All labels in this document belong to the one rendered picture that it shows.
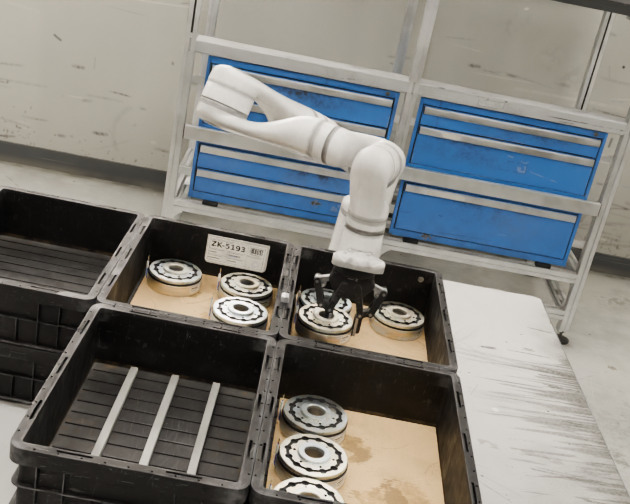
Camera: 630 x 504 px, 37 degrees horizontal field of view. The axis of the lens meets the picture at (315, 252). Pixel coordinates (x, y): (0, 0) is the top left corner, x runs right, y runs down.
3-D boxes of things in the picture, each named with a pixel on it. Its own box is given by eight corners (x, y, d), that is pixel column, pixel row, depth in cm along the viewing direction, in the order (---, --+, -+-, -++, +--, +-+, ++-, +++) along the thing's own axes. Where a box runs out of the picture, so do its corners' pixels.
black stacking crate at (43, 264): (-5, 239, 191) (-2, 187, 187) (139, 267, 192) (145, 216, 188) (-92, 330, 155) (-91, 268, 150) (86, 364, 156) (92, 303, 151)
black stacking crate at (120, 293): (141, 267, 192) (147, 216, 188) (283, 295, 193) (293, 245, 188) (88, 364, 156) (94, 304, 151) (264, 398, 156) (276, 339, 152)
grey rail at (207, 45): (187, 45, 351) (189, 32, 349) (626, 130, 360) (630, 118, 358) (183, 50, 342) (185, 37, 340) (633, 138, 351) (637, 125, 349)
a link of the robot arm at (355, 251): (330, 266, 160) (338, 232, 157) (333, 241, 170) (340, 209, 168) (383, 276, 160) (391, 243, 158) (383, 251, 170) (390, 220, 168)
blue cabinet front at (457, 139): (388, 232, 372) (421, 96, 350) (564, 265, 376) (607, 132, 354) (388, 235, 370) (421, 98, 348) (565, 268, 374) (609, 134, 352)
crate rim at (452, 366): (293, 253, 189) (295, 242, 188) (438, 281, 190) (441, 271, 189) (275, 349, 152) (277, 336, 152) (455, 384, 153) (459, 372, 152)
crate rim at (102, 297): (146, 224, 188) (147, 213, 187) (293, 253, 189) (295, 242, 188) (92, 314, 152) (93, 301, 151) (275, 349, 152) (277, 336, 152)
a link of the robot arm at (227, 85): (206, 55, 170) (300, 103, 188) (186, 104, 171) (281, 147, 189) (236, 65, 164) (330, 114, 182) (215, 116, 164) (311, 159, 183)
